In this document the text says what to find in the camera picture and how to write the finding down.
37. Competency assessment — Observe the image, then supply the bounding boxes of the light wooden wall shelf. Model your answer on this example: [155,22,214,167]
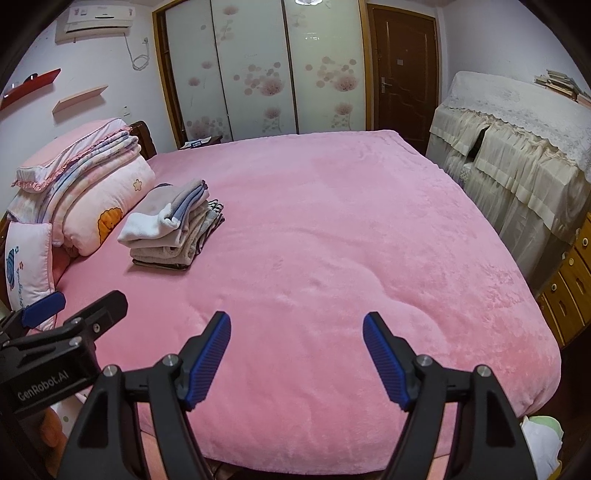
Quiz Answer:
[51,84,110,114]

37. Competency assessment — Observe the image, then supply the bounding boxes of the green and white cloth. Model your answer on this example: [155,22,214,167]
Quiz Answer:
[519,414,565,470]

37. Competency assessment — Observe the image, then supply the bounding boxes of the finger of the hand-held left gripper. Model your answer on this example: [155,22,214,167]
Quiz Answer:
[0,290,129,366]
[0,291,66,343]

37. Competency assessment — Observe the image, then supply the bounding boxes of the white lace cover cloth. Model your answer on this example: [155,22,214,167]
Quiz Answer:
[444,71,591,178]

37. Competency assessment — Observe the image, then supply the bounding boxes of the dotted patterned bed sheet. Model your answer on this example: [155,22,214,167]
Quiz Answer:
[38,394,88,450]

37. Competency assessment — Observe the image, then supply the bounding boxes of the nightstand with small things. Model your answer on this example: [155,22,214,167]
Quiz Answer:
[177,135,223,150]

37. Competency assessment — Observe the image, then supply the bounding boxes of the beige pleated furniture cover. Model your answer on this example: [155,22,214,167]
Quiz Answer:
[425,104,591,288]

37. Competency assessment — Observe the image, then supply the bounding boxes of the pile of books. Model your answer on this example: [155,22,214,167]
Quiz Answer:
[534,69,591,106]

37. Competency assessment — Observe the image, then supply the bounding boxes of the pink plush bed blanket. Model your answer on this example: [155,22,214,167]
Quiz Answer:
[46,129,562,462]

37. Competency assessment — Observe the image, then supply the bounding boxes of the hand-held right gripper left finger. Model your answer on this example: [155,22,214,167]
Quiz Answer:
[58,311,232,480]

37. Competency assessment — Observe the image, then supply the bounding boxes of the white air conditioner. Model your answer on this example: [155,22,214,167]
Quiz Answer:
[55,0,133,45]

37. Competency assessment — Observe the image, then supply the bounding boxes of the stack of folded clothes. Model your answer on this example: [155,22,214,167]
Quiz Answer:
[129,198,226,271]

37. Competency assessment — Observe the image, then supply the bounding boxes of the yellow wooden drawer cabinet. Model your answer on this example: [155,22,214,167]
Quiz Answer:
[536,217,591,348]

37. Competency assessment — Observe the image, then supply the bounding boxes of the striped colour-block knit sweater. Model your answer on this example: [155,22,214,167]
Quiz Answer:
[117,179,211,244]

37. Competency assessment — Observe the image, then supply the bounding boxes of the red wall shelf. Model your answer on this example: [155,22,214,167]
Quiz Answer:
[0,68,62,110]

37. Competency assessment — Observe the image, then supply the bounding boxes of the white wall cable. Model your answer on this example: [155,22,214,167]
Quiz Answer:
[124,36,151,71]

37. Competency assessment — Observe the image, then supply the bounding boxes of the brown wooden door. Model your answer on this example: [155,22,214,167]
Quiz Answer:
[366,4,440,156]

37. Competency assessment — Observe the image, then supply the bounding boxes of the pink embroidered cushion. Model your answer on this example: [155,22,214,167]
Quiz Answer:
[4,222,57,331]

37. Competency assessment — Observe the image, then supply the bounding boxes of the stack of folded pink quilts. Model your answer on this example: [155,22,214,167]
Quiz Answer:
[7,131,143,222]

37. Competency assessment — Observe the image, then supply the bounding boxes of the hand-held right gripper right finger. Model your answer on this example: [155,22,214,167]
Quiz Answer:
[362,312,539,480]

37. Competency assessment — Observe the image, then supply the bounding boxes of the floral sliding-door wardrobe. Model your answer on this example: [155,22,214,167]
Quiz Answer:
[153,0,375,151]

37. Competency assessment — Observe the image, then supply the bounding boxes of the dark wooden headboard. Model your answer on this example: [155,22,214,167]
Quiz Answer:
[128,120,158,161]

